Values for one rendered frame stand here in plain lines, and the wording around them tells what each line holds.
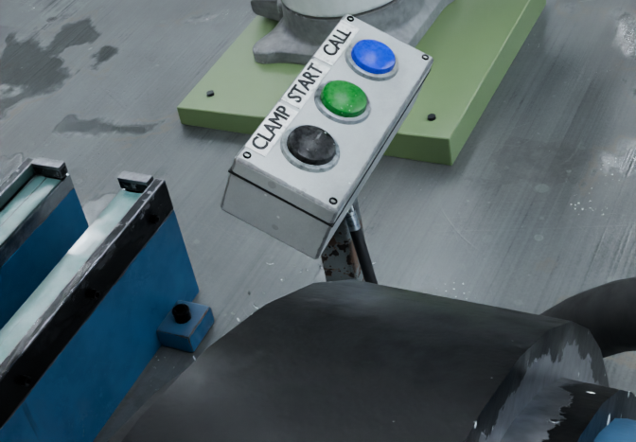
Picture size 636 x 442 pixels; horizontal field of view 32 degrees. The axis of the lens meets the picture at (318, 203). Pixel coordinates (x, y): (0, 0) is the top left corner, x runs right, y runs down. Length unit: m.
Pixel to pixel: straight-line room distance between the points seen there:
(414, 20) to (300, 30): 0.12
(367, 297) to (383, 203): 0.89
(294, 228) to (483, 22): 0.60
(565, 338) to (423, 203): 0.88
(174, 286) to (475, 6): 0.50
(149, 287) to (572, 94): 0.49
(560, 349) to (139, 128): 1.09
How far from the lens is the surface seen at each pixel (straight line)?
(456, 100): 1.11
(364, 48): 0.74
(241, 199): 0.68
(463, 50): 1.18
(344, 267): 0.79
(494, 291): 0.94
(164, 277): 0.94
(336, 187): 0.66
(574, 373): 0.17
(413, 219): 1.02
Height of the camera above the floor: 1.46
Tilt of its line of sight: 38 degrees down
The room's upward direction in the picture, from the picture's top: 12 degrees counter-clockwise
